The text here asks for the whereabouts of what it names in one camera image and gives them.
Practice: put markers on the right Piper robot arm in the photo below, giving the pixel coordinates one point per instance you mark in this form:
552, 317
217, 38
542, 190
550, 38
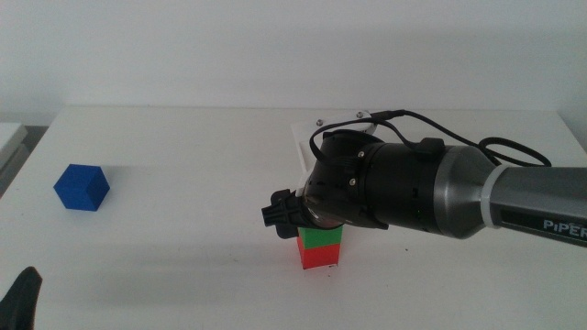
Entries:
458, 192

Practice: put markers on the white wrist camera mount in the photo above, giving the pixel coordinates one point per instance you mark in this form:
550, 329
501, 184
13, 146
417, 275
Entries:
305, 142

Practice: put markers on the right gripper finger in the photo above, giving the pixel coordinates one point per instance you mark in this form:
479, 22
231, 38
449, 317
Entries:
288, 232

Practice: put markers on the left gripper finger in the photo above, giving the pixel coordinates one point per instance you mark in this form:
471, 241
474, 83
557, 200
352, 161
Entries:
20, 302

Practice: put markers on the green cube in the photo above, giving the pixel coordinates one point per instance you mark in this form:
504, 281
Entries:
321, 237

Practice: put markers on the red cube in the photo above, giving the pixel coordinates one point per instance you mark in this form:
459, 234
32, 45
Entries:
321, 256

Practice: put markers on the blue cube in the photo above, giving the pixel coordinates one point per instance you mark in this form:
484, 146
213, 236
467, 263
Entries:
81, 188

